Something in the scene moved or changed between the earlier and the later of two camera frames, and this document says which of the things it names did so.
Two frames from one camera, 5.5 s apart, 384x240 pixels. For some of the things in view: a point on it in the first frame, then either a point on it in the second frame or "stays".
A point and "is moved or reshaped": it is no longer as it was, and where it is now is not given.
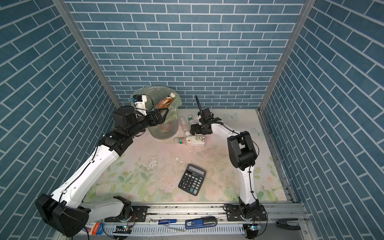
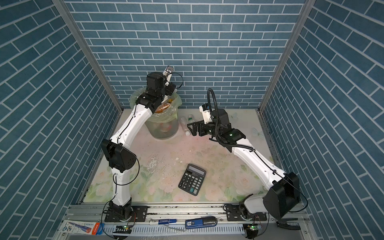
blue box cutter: [201, 222] stays
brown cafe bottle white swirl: [164, 103] is moved or reshaped
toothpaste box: [94, 228] stays
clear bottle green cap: [190, 120] stays
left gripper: [159, 120] to [168, 89]
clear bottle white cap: [184, 124] stays
